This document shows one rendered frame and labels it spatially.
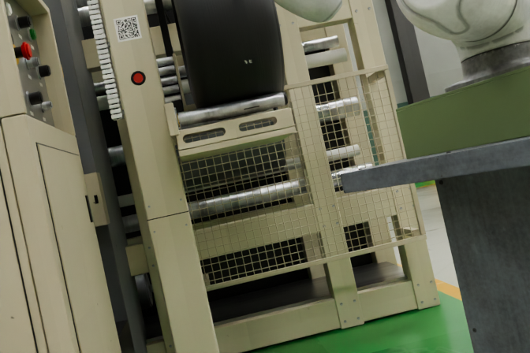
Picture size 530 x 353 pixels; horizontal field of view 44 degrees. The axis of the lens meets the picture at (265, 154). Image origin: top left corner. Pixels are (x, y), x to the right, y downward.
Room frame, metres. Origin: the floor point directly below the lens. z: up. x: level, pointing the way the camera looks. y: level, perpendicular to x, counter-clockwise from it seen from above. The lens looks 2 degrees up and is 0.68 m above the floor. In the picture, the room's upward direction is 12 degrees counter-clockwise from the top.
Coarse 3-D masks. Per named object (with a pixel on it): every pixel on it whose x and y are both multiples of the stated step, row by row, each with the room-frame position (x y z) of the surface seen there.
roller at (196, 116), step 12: (264, 96) 1.99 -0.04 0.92; (276, 96) 1.99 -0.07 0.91; (204, 108) 1.97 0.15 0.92; (216, 108) 1.97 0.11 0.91; (228, 108) 1.97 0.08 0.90; (240, 108) 1.98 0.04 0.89; (252, 108) 1.98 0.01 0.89; (264, 108) 2.00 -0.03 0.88; (180, 120) 1.95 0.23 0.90; (192, 120) 1.96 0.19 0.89; (204, 120) 1.97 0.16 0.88
